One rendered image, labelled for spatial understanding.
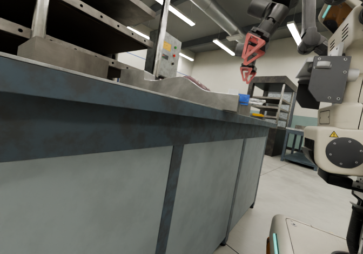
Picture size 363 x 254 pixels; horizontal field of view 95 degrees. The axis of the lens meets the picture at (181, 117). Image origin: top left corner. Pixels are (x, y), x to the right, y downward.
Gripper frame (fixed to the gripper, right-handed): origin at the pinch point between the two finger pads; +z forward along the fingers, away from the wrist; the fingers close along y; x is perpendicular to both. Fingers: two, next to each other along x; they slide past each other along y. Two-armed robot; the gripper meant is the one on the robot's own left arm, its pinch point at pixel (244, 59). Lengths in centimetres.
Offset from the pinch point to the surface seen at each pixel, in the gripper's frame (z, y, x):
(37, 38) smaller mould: 26, 48, -23
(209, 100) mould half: 19.2, 8.1, 0.3
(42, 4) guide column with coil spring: 26, 23, -90
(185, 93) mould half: 22.0, 8.9, -8.8
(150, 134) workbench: 32.2, 32.1, 0.7
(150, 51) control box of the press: 17, -62, -97
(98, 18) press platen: 18, -4, -92
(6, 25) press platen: 42, 32, -89
